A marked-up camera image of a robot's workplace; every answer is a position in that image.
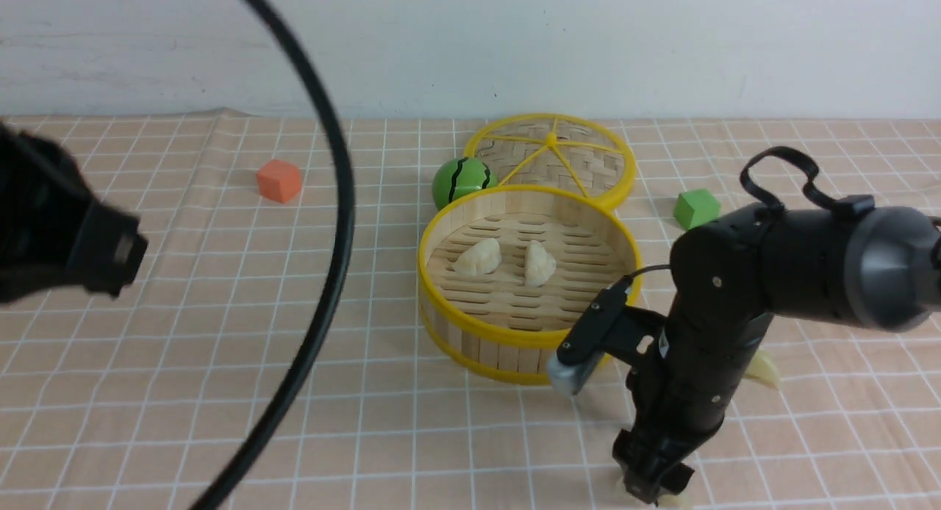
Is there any white dumpling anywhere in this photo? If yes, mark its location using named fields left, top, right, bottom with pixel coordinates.
left=451, top=238, right=503, bottom=276
left=524, top=241, right=557, bottom=287

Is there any green cube block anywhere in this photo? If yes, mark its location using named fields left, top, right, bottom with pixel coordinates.
left=673, top=188, right=720, bottom=231

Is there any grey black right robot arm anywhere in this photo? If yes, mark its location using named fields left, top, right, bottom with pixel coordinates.
left=612, top=146, right=939, bottom=503

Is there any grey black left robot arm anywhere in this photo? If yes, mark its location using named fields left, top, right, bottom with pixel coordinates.
left=1, top=124, right=150, bottom=305

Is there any bamboo steamer tray yellow rim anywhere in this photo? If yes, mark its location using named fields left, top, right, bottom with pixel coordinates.
left=417, top=185, right=644, bottom=386

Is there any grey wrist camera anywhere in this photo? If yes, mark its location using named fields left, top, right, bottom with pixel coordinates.
left=545, top=276, right=666, bottom=397

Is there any bamboo steamer lid yellow rim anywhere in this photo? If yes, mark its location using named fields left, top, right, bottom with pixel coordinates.
left=462, top=112, right=637, bottom=211

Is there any black cable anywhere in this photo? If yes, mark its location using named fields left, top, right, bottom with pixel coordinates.
left=190, top=0, right=357, bottom=510

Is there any orange cube block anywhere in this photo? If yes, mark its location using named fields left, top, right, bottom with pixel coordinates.
left=255, top=159, right=303, bottom=204

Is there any pale green dumpling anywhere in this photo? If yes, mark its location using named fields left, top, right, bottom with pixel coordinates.
left=614, top=477, right=695, bottom=509
left=743, top=349, right=781, bottom=390

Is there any checkered beige tablecloth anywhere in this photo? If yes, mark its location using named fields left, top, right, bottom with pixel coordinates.
left=1, top=110, right=940, bottom=509

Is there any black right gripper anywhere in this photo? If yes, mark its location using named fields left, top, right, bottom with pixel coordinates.
left=612, top=308, right=773, bottom=503

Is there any green toy watermelon ball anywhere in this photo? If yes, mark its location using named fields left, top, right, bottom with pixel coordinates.
left=432, top=157, right=498, bottom=211

